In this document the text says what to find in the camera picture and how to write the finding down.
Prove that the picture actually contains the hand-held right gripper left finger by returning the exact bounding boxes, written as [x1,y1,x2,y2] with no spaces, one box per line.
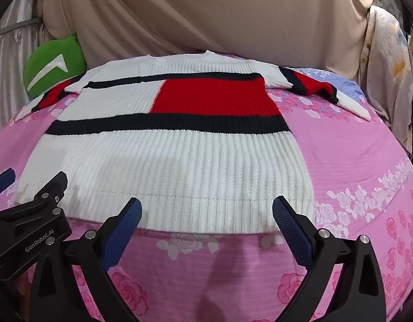
[28,197,143,322]

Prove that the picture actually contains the white red black knit sweater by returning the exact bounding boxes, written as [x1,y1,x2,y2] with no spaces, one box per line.
[13,50,373,236]

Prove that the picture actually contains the silver satin curtain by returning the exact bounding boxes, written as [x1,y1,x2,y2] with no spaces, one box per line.
[0,0,47,103]

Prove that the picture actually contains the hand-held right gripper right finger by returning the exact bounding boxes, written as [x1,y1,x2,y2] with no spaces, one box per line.
[272,195,387,322]

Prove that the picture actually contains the pale floral hanging cloth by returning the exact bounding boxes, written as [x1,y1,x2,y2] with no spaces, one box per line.
[359,5,413,156]

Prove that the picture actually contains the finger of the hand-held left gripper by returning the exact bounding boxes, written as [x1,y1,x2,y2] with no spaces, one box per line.
[0,169,16,198]
[32,171,69,209]

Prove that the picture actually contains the pink floral bed sheet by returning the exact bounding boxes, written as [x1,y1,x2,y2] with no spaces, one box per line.
[0,52,413,322]

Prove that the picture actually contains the beige curtain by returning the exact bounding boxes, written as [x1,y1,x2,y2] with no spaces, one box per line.
[39,0,378,72]

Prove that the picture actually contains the green plush pillow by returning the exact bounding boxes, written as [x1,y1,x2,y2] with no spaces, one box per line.
[23,33,88,98]

